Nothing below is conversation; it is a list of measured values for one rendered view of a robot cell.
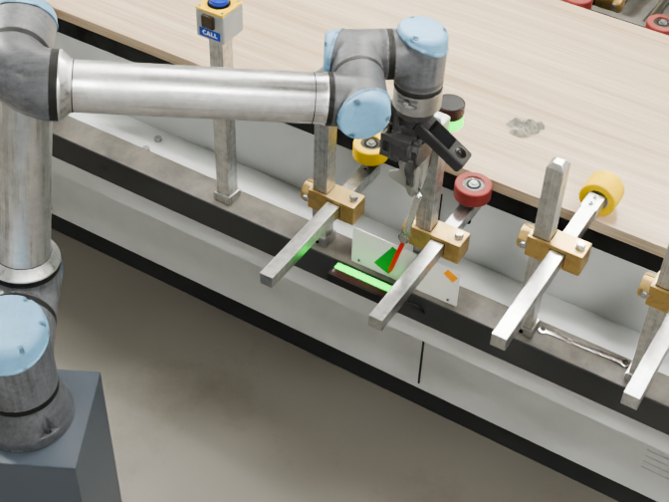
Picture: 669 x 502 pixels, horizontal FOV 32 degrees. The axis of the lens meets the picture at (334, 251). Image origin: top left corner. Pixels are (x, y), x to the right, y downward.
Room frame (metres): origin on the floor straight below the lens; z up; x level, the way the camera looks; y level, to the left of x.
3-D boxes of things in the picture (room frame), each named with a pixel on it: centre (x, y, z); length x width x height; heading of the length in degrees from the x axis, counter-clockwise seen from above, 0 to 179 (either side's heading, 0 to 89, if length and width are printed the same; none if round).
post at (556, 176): (1.68, -0.41, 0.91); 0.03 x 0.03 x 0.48; 60
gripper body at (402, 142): (1.75, -0.13, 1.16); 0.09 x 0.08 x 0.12; 60
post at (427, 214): (1.81, -0.19, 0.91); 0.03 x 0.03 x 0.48; 60
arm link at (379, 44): (1.72, -0.03, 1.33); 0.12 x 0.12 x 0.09; 7
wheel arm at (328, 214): (1.85, 0.03, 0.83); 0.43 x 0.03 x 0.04; 150
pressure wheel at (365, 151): (2.02, -0.07, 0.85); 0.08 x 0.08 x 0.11
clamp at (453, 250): (1.80, -0.21, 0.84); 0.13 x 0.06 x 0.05; 60
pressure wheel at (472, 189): (1.90, -0.29, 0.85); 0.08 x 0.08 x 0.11
